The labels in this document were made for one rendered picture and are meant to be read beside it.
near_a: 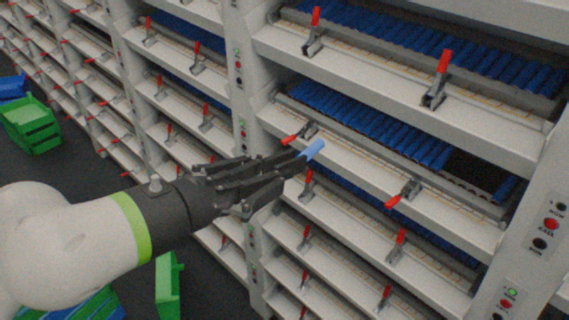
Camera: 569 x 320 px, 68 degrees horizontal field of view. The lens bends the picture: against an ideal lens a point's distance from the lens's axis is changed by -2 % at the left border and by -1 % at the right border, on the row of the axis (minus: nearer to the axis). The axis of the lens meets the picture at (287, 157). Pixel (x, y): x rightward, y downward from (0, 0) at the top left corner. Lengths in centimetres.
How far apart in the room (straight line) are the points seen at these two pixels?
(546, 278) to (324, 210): 51
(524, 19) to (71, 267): 58
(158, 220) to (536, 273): 57
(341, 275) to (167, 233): 73
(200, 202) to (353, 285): 69
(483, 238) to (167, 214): 53
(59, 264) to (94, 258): 3
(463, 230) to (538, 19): 37
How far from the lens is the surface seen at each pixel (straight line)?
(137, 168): 219
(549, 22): 60
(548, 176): 67
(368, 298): 115
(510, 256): 78
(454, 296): 96
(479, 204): 81
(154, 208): 52
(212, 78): 120
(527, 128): 70
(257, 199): 58
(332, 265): 119
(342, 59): 82
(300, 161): 68
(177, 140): 165
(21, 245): 49
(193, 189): 55
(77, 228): 49
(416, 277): 97
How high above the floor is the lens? 149
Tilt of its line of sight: 38 degrees down
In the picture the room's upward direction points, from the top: straight up
